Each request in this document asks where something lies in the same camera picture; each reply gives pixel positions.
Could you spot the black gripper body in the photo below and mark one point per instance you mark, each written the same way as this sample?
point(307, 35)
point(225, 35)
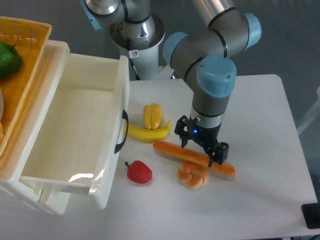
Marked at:
point(203, 130)

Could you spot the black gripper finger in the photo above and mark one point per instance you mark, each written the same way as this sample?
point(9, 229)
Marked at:
point(181, 129)
point(217, 152)

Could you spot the long orange bread loaf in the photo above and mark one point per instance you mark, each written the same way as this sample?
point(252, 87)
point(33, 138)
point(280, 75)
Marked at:
point(193, 157)

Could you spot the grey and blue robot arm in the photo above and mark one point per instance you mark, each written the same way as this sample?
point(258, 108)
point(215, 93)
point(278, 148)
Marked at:
point(204, 63)

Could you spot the round knotted bread roll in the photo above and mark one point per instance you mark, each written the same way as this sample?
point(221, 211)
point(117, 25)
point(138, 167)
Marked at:
point(192, 176)

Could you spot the yellow bell pepper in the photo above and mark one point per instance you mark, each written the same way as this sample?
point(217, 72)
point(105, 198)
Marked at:
point(152, 116)

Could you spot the yellow banana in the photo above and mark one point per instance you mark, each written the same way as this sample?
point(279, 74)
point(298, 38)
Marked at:
point(148, 135)

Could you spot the red bell pepper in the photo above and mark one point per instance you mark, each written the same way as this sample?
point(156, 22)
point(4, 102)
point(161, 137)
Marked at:
point(138, 172)

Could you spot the white plastic drawer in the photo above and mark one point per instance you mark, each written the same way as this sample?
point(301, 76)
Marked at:
point(77, 148)

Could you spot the black device at table edge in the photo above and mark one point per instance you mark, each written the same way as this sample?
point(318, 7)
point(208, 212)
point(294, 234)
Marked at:
point(311, 214)

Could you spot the white plastic drawer cabinet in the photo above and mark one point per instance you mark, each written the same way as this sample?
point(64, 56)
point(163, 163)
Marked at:
point(29, 194)

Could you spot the orange woven basket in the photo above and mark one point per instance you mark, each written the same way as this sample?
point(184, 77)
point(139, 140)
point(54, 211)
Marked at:
point(30, 38)

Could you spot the green bell pepper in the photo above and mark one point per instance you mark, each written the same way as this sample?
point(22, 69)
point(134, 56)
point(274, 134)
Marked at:
point(10, 60)

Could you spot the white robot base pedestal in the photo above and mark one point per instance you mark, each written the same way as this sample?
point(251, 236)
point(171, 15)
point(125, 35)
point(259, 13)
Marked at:
point(140, 43)

